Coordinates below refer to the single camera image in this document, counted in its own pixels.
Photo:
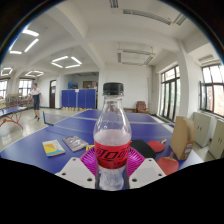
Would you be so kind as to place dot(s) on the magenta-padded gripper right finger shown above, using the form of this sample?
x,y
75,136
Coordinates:
x,y
146,172

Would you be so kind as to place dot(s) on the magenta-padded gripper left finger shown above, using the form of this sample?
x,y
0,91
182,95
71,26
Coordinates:
x,y
77,172

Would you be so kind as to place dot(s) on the clear red-labelled drink bottle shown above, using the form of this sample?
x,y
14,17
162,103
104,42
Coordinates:
x,y
112,146

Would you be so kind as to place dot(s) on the black paddle case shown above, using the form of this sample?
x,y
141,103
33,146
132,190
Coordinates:
x,y
143,148

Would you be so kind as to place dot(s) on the grey book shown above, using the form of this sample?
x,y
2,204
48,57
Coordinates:
x,y
75,143

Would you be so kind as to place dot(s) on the small yellow and blue book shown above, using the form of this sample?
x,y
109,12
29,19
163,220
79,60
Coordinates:
x,y
53,148

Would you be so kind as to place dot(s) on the brown cardboard box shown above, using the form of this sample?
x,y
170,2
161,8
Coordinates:
x,y
181,138

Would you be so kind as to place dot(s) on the table tennis net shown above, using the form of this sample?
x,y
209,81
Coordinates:
x,y
55,118

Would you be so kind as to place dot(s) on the white two-door cabinet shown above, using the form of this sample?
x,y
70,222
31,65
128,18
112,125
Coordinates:
x,y
201,128
217,140

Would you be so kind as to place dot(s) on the blue folded partition panels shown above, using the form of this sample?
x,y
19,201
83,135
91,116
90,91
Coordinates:
x,y
78,98

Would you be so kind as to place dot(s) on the dark door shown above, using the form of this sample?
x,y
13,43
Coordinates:
x,y
52,94

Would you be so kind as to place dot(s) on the tall black-framed window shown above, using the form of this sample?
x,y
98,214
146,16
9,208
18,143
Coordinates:
x,y
170,93

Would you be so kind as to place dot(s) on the person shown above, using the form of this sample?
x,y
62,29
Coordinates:
x,y
36,98

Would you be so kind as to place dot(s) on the red-legged blue tennis table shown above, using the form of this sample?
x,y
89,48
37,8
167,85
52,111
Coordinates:
x,y
11,111

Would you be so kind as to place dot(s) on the wide black-framed window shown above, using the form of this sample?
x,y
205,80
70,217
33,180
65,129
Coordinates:
x,y
213,90

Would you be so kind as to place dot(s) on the group of ceiling lights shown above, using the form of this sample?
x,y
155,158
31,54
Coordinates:
x,y
66,61

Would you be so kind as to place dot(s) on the ceiling air conditioner unit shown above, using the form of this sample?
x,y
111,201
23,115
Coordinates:
x,y
135,56
146,13

